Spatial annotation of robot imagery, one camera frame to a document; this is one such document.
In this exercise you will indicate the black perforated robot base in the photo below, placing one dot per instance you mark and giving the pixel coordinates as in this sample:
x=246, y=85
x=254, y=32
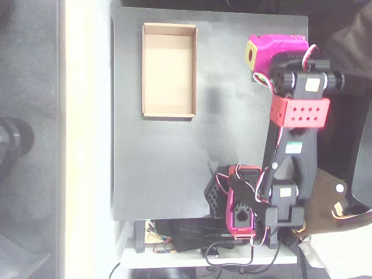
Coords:
x=213, y=197

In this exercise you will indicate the white fabric sheet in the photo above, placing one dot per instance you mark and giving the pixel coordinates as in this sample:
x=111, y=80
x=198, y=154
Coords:
x=337, y=253

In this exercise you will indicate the brown cloth garment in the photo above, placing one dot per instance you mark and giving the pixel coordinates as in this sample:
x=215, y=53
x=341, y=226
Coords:
x=348, y=43

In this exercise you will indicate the brown felt bag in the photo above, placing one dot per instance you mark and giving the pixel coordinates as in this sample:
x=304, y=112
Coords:
x=322, y=203

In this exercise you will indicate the black board mat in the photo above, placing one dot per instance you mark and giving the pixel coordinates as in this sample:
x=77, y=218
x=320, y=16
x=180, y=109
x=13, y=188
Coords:
x=162, y=162

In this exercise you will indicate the cardboard box tray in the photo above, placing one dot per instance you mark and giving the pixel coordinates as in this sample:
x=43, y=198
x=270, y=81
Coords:
x=168, y=69

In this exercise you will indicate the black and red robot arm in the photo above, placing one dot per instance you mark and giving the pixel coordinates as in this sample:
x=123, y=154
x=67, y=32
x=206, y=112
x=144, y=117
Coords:
x=302, y=139

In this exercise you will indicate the black table clamp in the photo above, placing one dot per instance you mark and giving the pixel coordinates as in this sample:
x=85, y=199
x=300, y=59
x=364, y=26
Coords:
x=139, y=236
x=273, y=238

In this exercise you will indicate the white shelf board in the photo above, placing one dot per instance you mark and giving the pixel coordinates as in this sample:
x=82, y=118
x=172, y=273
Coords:
x=162, y=258

